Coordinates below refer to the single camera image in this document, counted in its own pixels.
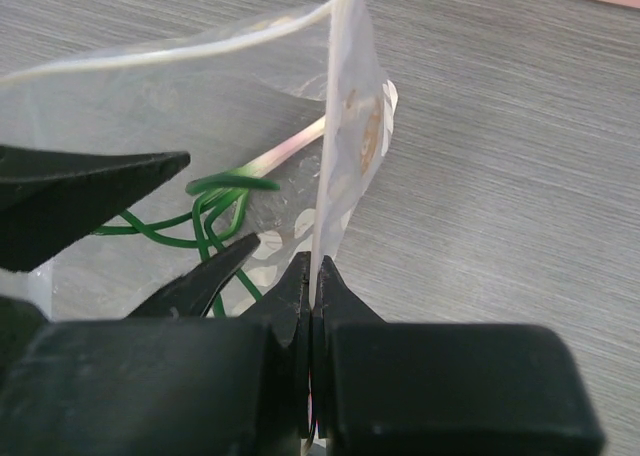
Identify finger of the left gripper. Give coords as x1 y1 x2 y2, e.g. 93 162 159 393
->
1 145 190 272
128 233 260 319

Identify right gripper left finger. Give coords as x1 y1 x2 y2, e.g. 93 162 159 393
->
1 253 309 455

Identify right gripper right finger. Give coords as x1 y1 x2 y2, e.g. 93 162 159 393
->
312 258 605 455

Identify fake green onion stems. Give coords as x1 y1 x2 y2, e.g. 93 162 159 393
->
92 115 329 320

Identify clear zip top bag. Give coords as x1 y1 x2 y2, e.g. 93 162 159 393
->
1 0 398 316

